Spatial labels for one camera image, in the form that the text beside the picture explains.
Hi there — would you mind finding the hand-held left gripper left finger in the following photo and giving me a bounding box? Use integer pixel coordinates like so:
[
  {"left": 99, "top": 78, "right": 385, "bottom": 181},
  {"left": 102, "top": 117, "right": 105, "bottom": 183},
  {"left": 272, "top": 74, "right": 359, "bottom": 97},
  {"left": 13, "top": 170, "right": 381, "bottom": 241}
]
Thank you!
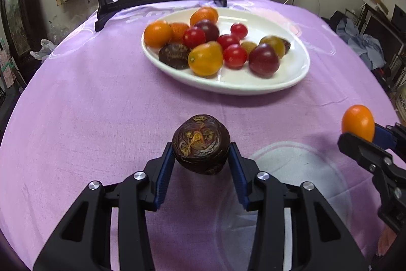
[{"left": 32, "top": 141, "right": 174, "bottom": 271}]

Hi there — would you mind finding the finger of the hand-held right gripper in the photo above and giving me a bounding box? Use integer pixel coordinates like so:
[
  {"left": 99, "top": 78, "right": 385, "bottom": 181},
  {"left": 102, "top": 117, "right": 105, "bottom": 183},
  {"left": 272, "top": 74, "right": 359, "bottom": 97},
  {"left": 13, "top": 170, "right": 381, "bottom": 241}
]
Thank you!
[
  {"left": 373, "top": 122, "right": 406, "bottom": 161},
  {"left": 337, "top": 132, "right": 406, "bottom": 183}
]

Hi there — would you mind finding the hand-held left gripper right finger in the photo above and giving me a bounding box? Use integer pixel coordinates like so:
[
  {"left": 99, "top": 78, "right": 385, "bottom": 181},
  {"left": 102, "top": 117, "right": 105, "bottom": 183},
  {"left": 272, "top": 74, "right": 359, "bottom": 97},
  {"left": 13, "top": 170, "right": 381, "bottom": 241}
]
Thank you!
[{"left": 230, "top": 141, "right": 370, "bottom": 271}]

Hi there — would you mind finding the oval orange kumquat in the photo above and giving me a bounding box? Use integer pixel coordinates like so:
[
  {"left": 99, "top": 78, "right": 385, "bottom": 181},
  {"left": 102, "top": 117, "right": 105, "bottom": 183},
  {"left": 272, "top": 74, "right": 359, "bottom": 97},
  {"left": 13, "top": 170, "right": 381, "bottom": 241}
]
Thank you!
[
  {"left": 188, "top": 41, "right": 224, "bottom": 77},
  {"left": 341, "top": 105, "right": 375, "bottom": 143}
]

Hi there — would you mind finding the white round plate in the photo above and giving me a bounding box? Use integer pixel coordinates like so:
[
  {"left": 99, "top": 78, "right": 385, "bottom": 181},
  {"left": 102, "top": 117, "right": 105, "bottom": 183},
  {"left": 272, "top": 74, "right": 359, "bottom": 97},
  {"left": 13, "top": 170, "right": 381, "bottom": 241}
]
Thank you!
[{"left": 141, "top": 7, "right": 311, "bottom": 96}]

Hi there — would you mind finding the person's right hand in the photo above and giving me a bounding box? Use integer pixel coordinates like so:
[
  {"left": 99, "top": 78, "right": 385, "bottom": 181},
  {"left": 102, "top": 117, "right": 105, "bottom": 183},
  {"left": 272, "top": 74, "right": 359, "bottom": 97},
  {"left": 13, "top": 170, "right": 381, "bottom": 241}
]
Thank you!
[{"left": 377, "top": 224, "right": 398, "bottom": 256}]

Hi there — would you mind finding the blue crumpled cloth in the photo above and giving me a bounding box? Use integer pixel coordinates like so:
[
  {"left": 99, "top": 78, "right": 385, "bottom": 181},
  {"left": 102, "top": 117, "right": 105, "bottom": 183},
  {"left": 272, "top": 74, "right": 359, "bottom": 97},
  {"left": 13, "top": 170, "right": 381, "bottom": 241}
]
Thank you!
[{"left": 336, "top": 17, "right": 386, "bottom": 68}]

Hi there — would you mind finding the purple printed tablecloth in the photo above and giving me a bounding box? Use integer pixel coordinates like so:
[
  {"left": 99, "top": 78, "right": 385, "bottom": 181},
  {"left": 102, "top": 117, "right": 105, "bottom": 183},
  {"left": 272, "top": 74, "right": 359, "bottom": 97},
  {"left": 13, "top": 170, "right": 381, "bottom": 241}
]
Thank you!
[{"left": 0, "top": 0, "right": 403, "bottom": 271}]

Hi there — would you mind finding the black monitor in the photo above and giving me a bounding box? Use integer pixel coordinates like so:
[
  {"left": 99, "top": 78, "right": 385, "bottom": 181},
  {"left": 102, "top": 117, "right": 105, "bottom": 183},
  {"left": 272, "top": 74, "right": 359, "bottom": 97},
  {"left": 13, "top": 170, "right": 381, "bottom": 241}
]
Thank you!
[{"left": 360, "top": 4, "right": 406, "bottom": 62}]

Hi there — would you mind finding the small yellow tomato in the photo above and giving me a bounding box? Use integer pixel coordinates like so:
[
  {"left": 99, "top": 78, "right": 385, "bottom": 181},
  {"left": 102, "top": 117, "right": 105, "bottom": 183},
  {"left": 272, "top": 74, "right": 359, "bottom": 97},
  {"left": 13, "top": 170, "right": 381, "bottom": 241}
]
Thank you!
[{"left": 240, "top": 40, "right": 258, "bottom": 56}]

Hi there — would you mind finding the yellow green tomato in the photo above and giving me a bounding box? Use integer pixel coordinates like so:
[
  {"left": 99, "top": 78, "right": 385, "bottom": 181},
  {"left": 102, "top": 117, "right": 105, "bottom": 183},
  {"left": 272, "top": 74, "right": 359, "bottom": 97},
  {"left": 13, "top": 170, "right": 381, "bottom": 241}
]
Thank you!
[{"left": 259, "top": 35, "right": 286, "bottom": 59}]

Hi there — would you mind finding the white plastic bag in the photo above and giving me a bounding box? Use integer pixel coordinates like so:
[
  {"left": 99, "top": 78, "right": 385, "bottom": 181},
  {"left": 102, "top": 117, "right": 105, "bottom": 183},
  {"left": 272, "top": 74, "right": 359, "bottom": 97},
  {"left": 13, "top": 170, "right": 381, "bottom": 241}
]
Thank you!
[{"left": 30, "top": 39, "right": 56, "bottom": 61}]

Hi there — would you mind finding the dark wooden cabinet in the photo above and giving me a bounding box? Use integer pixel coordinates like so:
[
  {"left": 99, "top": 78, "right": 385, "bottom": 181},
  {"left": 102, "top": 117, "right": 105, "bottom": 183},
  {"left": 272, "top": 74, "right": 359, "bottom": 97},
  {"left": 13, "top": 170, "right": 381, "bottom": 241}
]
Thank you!
[{"left": 0, "top": 0, "right": 39, "bottom": 100}]

